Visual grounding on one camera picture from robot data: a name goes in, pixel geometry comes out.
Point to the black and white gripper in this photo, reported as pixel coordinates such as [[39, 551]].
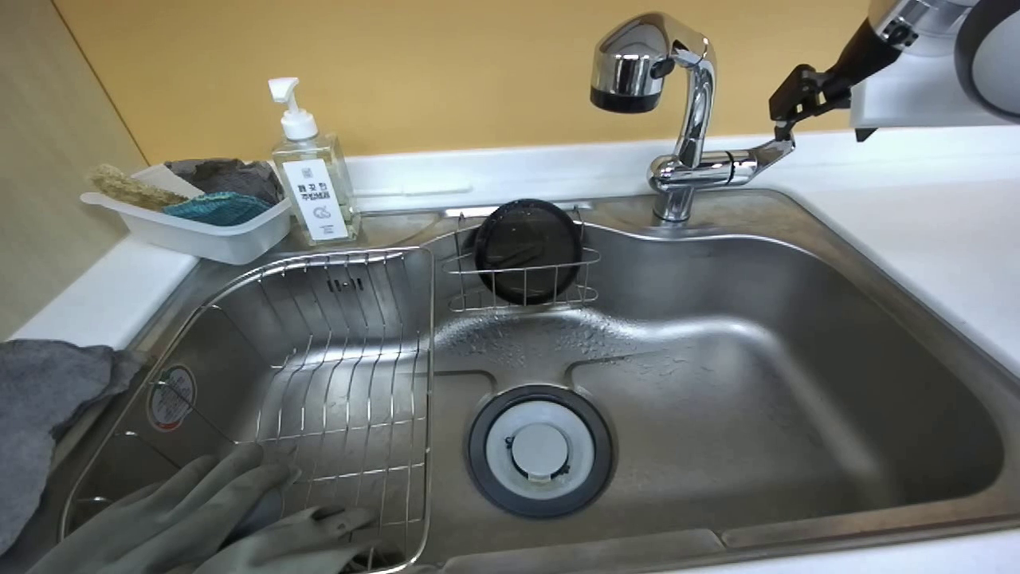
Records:
[[958, 61]]

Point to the chrome kitchen faucet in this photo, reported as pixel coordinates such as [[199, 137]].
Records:
[[629, 75]]

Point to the stainless steel sink basin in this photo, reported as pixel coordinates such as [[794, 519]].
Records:
[[769, 391]]

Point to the grey sink drain strainer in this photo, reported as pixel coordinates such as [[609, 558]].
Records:
[[539, 451]]

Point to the clear soap pump bottle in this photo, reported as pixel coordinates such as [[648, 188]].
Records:
[[311, 171]]

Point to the white plastic tray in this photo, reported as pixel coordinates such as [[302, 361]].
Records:
[[201, 177]]

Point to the teal sponge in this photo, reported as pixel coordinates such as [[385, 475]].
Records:
[[223, 210]]

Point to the grey rubber glove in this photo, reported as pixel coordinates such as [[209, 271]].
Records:
[[169, 523], [305, 545]]

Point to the beige scrub brush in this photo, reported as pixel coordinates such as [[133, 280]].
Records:
[[133, 193]]

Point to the grey cloth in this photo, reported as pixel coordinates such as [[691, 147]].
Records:
[[44, 383]]

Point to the small wire sponge holder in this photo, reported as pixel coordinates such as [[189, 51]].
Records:
[[474, 294]]

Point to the wire dish rack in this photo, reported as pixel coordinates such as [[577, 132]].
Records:
[[320, 361]]

